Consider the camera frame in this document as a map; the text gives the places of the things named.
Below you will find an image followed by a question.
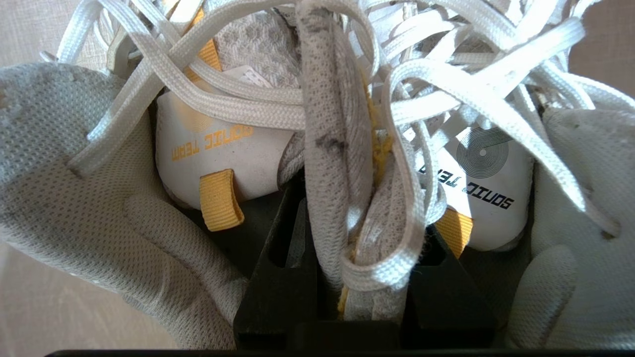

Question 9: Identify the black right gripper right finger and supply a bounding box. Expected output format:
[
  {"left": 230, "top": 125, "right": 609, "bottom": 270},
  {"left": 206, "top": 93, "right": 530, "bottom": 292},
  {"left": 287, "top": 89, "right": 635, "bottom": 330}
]
[{"left": 401, "top": 225, "right": 497, "bottom": 348}]

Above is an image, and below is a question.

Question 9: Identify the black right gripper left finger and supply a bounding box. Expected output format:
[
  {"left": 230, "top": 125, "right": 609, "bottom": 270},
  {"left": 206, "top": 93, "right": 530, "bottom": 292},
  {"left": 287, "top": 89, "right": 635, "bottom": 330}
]
[{"left": 233, "top": 174, "right": 319, "bottom": 348}]

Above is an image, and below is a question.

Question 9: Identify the white sneaker orange insole print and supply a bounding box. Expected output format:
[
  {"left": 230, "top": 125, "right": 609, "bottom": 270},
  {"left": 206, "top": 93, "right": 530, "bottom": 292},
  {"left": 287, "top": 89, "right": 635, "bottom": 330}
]
[{"left": 0, "top": 0, "right": 378, "bottom": 350}]

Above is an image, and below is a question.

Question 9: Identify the white sneaker black insole print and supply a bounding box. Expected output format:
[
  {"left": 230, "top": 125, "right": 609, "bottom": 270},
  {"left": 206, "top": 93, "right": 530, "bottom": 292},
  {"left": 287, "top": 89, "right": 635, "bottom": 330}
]
[{"left": 342, "top": 0, "right": 635, "bottom": 350}]

